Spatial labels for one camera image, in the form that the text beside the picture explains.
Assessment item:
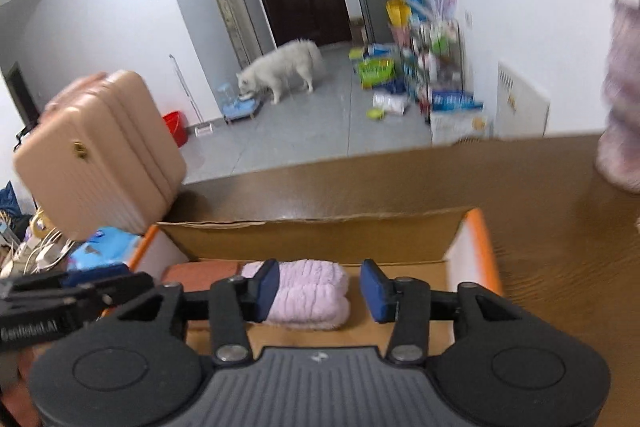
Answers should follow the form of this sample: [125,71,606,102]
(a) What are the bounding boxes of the white fluffy dog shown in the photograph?
[236,38,328,105]

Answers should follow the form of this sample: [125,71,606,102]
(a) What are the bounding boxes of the cluttered metal rack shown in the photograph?
[387,20,473,118]

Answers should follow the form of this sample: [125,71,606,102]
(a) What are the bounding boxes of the white radiator cover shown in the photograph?
[495,61,551,139]

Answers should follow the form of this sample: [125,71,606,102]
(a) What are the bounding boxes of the pink patterned vase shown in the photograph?
[594,0,640,193]

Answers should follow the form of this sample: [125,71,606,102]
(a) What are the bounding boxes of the white cables and chargers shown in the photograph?
[0,207,76,279]

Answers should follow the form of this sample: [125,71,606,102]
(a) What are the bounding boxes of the blue plastic packet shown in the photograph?
[67,227,146,273]

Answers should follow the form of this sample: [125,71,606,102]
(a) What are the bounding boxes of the green plastic basket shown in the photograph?
[357,57,398,89]

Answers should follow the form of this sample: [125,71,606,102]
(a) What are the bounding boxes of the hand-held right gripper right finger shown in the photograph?
[361,258,538,365]

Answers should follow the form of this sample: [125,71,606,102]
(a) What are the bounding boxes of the pink hard-shell suitcase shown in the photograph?
[12,70,188,242]

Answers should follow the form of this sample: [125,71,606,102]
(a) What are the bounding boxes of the white mop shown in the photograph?
[169,54,213,137]

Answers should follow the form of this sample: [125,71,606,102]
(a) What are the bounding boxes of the red bucket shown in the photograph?
[162,110,190,148]

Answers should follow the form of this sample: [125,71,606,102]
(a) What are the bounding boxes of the pink fluffy socks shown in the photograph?
[241,259,351,327]

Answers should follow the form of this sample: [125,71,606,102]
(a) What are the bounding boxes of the yellow bag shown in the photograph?
[385,0,413,25]

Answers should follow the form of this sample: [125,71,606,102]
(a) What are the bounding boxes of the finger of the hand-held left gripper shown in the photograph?
[0,263,155,308]

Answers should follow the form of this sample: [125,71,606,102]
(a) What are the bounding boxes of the dark cloth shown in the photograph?
[0,180,36,228]

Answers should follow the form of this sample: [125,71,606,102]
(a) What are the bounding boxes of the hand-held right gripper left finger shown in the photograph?
[100,258,281,365]

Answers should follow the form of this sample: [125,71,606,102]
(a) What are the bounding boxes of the reddish brown cloth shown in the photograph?
[162,261,251,294]

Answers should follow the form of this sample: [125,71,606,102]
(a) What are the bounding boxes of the white carton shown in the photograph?
[430,110,493,145]

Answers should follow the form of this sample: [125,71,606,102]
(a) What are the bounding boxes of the blue pet feeding stand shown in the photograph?
[216,82,265,125]

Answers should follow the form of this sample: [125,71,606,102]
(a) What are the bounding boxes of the white plastic packs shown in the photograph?
[372,91,408,115]

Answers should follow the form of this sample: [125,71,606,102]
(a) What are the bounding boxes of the orange cardboard box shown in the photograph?
[127,207,503,343]

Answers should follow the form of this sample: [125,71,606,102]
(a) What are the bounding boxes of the blue packaged boxes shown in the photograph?
[430,90,486,113]

